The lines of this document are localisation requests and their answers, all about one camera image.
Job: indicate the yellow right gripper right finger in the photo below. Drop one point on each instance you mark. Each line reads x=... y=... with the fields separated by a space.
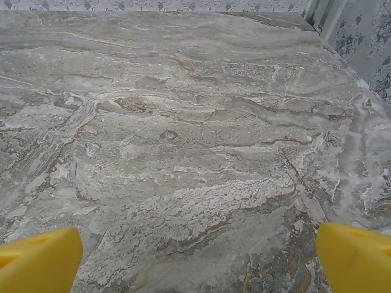
x=357 y=262

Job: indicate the aluminium frame post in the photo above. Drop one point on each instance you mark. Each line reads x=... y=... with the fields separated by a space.
x=317 y=15

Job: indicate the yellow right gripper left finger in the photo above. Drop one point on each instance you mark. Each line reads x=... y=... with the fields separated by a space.
x=36 y=262

